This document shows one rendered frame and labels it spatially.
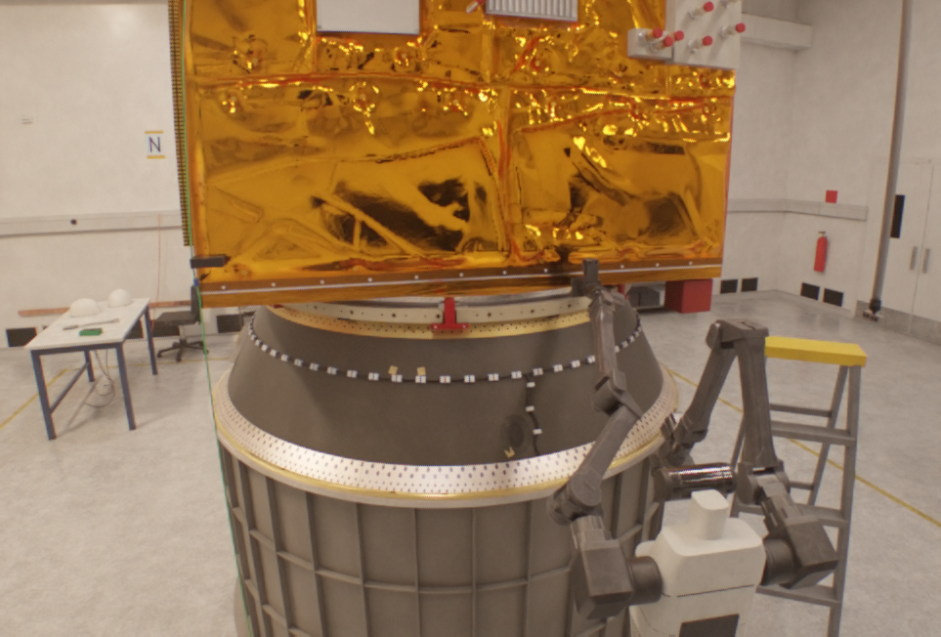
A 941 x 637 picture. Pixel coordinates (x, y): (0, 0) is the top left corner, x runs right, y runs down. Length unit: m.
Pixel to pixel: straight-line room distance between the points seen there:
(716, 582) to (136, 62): 7.38
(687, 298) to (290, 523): 1.76
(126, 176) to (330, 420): 5.96
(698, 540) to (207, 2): 1.84
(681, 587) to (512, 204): 1.23
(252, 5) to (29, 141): 6.31
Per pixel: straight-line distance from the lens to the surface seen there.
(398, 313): 1.84
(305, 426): 2.01
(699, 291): 2.39
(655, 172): 2.09
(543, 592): 2.20
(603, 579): 1.14
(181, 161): 1.91
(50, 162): 7.85
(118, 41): 7.70
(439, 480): 1.83
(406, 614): 2.18
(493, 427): 1.85
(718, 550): 1.21
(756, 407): 1.42
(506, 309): 1.85
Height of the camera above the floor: 2.18
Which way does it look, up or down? 12 degrees down
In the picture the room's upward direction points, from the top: straight up
